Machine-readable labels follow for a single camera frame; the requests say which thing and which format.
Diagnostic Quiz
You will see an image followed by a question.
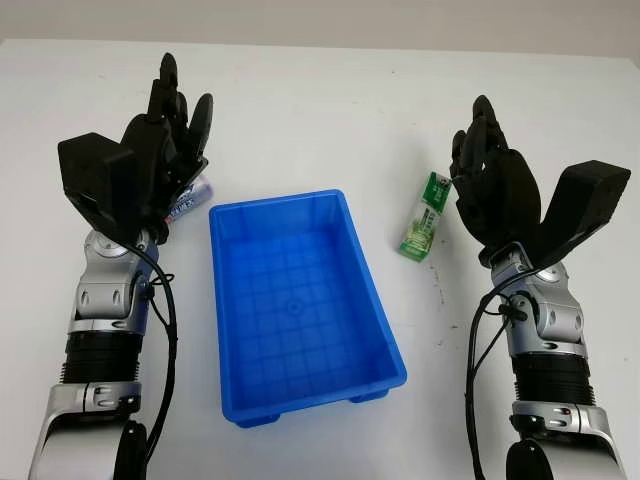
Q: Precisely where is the blue plastic tray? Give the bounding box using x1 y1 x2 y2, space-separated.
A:
208 188 409 430

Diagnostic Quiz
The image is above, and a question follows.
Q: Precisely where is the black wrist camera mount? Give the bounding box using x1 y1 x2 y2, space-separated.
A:
528 159 632 272
57 133 137 237

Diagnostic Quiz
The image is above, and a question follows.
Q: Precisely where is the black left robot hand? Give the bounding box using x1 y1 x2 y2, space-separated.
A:
119 52 215 242

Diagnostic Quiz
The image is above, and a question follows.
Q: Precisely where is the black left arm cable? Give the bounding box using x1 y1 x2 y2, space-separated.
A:
130 238 180 456

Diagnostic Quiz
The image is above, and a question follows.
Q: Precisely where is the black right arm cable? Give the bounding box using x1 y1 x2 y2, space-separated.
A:
462 292 527 480

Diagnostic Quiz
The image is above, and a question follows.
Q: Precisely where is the purple white cylindrical can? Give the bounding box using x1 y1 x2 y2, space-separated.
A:
163 174 214 225

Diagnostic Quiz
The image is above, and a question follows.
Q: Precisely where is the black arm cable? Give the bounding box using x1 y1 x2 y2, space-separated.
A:
462 292 527 480
130 238 180 456

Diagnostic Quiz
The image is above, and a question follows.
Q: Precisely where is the green toothpaste box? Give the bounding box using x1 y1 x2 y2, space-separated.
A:
398 170 454 259

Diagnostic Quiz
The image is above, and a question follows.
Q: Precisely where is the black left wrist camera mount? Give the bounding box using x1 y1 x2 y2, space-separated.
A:
57 133 137 237

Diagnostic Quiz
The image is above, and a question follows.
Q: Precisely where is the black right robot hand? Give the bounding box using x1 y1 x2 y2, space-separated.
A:
448 94 544 250

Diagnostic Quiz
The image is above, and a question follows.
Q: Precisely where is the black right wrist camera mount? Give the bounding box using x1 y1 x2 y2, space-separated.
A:
528 159 632 272

